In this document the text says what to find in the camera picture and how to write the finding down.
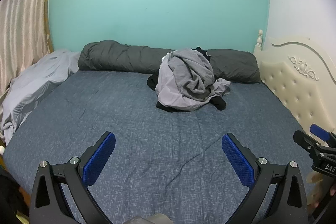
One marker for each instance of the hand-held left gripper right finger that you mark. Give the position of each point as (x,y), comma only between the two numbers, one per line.
(237,161)

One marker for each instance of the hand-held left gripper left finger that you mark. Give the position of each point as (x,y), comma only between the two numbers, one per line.
(101,158)

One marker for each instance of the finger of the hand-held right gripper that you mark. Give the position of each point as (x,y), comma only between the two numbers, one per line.
(320,131)
(304,138)

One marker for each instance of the grey sweater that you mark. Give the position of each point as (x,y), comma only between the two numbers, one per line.
(193,74)

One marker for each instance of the bed with blue sheet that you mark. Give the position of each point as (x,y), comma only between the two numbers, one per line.
(131,119)

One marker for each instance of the cream tufted headboard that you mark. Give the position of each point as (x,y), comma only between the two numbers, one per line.
(294,87)

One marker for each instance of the black garment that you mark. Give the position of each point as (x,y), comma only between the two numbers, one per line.
(219,103)

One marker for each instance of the lilac garment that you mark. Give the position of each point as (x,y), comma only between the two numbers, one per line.
(168,87)

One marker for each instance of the pale grey crumpled sheet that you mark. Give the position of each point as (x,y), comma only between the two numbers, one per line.
(34,82)

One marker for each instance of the striped beige curtain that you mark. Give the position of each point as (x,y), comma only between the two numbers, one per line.
(23,16)

